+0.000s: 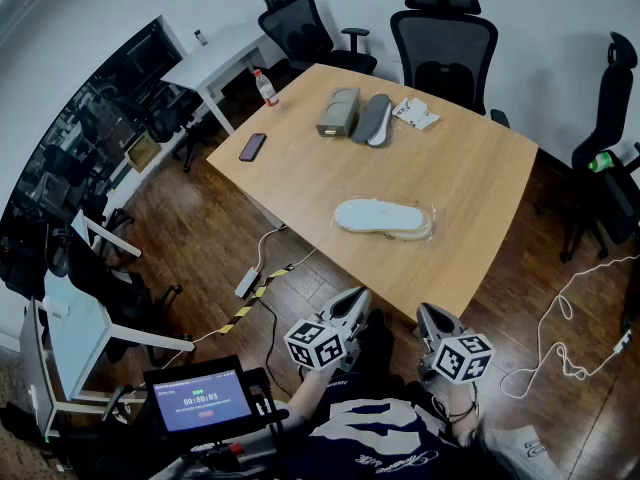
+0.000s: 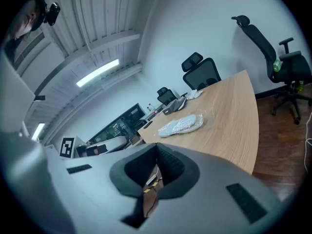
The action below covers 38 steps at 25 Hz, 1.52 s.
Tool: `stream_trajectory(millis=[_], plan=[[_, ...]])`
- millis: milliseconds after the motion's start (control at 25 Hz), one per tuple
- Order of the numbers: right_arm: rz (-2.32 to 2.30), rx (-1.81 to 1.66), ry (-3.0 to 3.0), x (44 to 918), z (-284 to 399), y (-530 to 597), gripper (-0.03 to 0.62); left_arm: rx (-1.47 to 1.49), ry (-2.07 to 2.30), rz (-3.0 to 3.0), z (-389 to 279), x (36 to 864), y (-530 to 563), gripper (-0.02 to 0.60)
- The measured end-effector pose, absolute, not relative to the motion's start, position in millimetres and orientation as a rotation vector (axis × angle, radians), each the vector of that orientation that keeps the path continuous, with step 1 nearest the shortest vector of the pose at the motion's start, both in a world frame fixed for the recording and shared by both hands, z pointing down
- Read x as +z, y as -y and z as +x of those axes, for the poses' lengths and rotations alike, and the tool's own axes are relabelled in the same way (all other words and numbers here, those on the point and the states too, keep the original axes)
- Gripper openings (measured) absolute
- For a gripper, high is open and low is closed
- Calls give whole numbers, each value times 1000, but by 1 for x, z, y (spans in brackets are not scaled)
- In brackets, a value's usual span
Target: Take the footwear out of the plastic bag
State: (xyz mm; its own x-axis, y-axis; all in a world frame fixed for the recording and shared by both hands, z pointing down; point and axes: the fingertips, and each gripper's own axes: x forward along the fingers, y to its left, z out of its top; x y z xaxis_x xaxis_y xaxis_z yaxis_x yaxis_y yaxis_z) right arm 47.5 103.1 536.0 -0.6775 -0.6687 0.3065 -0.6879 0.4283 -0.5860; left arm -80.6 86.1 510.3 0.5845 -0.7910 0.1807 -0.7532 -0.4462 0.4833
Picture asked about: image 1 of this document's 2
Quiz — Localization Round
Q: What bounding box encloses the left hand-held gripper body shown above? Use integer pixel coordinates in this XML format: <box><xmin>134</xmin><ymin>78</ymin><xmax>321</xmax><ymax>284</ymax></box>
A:
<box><xmin>283</xmin><ymin>286</ymin><xmax>374</xmax><ymax>374</ymax></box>

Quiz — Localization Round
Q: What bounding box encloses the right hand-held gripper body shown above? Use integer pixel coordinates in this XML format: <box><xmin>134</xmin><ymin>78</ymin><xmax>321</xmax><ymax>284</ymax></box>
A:
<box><xmin>416</xmin><ymin>302</ymin><xmax>497</xmax><ymax>386</ymax></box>

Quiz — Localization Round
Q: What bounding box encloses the white slipper footwear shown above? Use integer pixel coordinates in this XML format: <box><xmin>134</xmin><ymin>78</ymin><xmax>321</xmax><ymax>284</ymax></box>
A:
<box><xmin>343</xmin><ymin>216</ymin><xmax>434</xmax><ymax>243</ymax></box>
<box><xmin>334</xmin><ymin>198</ymin><xmax>427</xmax><ymax>235</ymax></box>

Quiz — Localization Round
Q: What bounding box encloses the clear plastic bag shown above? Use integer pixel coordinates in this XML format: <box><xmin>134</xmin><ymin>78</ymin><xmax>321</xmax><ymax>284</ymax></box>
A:
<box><xmin>331</xmin><ymin>196</ymin><xmax>445</xmax><ymax>245</ymax></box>

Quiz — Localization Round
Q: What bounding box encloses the person's left forearm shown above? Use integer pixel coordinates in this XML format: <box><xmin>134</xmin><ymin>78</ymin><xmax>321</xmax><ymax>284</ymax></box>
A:
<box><xmin>278</xmin><ymin>365</ymin><xmax>326</xmax><ymax>437</ymax></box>

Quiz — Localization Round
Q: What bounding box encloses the person's right forearm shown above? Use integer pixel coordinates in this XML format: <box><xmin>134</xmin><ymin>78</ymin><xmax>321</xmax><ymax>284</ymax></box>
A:
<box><xmin>441</xmin><ymin>378</ymin><xmax>484</xmax><ymax>445</ymax></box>

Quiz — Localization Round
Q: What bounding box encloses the person's black trouser leg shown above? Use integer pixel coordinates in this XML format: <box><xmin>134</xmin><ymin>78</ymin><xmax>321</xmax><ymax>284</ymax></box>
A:
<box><xmin>348</xmin><ymin>309</ymin><xmax>397</xmax><ymax>380</ymax></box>

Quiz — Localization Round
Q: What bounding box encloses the black wrist band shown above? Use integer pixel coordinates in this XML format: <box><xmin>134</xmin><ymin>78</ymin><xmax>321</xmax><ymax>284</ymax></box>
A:
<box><xmin>437</xmin><ymin>396</ymin><xmax>482</xmax><ymax>423</ymax></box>

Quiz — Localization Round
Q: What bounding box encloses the yellow black striped tape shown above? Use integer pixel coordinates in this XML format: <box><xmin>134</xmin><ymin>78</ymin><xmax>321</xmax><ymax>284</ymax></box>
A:
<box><xmin>218</xmin><ymin>266</ymin><xmax>292</xmax><ymax>335</ymax></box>

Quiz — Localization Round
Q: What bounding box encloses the grey power strip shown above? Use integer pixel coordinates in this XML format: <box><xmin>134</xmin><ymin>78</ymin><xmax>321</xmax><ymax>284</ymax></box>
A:
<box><xmin>233</xmin><ymin>266</ymin><xmax>263</xmax><ymax>300</ymax></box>

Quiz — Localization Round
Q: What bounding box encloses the person's navy printed shirt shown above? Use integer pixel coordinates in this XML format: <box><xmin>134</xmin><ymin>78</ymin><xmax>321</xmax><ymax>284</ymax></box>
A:
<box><xmin>272</xmin><ymin>371</ymin><xmax>502</xmax><ymax>480</ymax></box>

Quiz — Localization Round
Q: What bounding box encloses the grey printed garment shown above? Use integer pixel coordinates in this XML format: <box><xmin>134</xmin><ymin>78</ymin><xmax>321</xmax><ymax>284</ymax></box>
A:
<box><xmin>478</xmin><ymin>423</ymin><xmax>569</xmax><ymax>480</ymax></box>

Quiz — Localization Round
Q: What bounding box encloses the black monitor with timer screen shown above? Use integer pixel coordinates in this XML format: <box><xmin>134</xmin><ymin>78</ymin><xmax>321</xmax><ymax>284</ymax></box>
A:
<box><xmin>142</xmin><ymin>354</ymin><xmax>255</xmax><ymax>440</ymax></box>

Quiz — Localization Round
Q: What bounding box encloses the black smartphone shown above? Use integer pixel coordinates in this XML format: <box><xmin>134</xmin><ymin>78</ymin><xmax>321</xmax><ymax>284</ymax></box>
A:
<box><xmin>237</xmin><ymin>132</ymin><xmax>268</xmax><ymax>164</ymax></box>

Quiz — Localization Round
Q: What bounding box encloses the grey slipper with white sole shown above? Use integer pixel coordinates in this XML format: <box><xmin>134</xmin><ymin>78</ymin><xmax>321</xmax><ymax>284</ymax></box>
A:
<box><xmin>366</xmin><ymin>101</ymin><xmax>394</xmax><ymax>149</ymax></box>

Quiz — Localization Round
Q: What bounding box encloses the grey cardboard box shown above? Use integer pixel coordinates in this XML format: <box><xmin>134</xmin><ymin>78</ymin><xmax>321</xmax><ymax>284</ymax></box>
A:
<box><xmin>315</xmin><ymin>86</ymin><xmax>363</xmax><ymax>140</ymax></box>

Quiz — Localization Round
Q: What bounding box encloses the black swivel chair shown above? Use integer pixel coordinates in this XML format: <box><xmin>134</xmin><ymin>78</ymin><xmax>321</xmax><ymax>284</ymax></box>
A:
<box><xmin>63</xmin><ymin>237</ymin><xmax>184</xmax><ymax>365</ymax></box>

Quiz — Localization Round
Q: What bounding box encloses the crumpled white printed wrapper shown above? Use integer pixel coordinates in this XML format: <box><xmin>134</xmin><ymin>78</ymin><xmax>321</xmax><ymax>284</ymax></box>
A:
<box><xmin>391</xmin><ymin>96</ymin><xmax>442</xmax><ymax>132</ymax></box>

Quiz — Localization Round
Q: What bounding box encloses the green bottle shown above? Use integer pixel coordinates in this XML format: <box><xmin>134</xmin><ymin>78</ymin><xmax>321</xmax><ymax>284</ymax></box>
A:
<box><xmin>586</xmin><ymin>151</ymin><xmax>616</xmax><ymax>174</ymax></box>

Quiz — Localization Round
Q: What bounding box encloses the clear bottle with red label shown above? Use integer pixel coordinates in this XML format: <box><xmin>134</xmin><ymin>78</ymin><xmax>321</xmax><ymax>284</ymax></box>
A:
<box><xmin>253</xmin><ymin>68</ymin><xmax>281</xmax><ymax>109</ymax></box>

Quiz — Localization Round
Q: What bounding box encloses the yellow cardboard box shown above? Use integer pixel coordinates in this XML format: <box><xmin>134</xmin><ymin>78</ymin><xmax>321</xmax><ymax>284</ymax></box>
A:
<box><xmin>124</xmin><ymin>132</ymin><xmax>163</xmax><ymax>174</ymax></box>

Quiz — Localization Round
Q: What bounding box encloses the black mesh office chair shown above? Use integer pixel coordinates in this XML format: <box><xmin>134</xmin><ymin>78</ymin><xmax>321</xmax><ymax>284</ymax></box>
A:
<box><xmin>389</xmin><ymin>0</ymin><xmax>512</xmax><ymax>130</ymax></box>
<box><xmin>558</xmin><ymin>30</ymin><xmax>640</xmax><ymax>265</ymax></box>
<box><xmin>257</xmin><ymin>0</ymin><xmax>379</xmax><ymax>77</ymax></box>

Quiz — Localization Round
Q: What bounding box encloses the white desk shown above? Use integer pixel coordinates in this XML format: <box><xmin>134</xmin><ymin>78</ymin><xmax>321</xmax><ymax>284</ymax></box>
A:
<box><xmin>159</xmin><ymin>21</ymin><xmax>282</xmax><ymax>137</ymax></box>

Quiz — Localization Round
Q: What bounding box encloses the black floor cable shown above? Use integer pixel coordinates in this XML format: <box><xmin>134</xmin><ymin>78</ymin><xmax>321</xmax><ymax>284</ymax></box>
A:
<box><xmin>258</xmin><ymin>295</ymin><xmax>294</xmax><ymax>400</ymax></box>

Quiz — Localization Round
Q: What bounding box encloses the thin white floor cable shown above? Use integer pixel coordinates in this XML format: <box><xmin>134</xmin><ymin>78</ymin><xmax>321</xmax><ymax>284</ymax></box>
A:
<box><xmin>285</xmin><ymin>246</ymin><xmax>319</xmax><ymax>271</ymax></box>

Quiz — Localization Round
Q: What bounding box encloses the black monitor mount rig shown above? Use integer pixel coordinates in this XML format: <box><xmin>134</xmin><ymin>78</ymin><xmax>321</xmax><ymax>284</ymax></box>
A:
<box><xmin>189</xmin><ymin>366</ymin><xmax>292</xmax><ymax>469</ymax></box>

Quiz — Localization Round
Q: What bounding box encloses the long white cable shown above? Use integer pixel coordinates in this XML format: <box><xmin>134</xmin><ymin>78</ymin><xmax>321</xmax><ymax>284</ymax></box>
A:
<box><xmin>498</xmin><ymin>253</ymin><xmax>640</xmax><ymax>400</ymax></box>

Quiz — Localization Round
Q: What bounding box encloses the white power strip cable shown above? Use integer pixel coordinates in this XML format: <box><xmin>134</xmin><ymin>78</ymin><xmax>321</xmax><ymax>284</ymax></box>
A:
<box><xmin>256</xmin><ymin>223</ymin><xmax>290</xmax><ymax>272</ymax></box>

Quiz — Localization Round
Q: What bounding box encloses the white frame table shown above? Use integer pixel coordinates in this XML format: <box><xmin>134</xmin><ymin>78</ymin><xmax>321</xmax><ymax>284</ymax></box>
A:
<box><xmin>18</xmin><ymin>267</ymin><xmax>197</xmax><ymax>440</ymax></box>

